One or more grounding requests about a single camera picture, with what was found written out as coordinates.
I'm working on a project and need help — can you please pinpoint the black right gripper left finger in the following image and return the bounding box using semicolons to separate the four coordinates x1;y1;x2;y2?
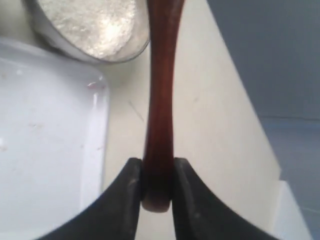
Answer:
39;158;142;240

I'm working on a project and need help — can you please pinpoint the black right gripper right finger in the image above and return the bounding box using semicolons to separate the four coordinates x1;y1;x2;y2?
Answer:
172;158;275;240

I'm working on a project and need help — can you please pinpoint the brown wooden spoon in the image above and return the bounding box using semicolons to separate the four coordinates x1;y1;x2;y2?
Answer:
142;0;185;213

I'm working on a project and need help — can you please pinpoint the steel rice bowl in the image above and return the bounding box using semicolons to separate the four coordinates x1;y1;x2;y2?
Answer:
22;0;150;64

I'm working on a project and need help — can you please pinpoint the white granular powder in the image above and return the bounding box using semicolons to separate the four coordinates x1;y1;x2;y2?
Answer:
38;0;149;62

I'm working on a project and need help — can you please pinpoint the white side table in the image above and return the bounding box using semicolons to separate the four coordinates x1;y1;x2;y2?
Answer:
270;180;313;240

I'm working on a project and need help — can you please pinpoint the white rectangular tray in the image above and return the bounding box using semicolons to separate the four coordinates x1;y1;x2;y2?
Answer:
0;37;110;240

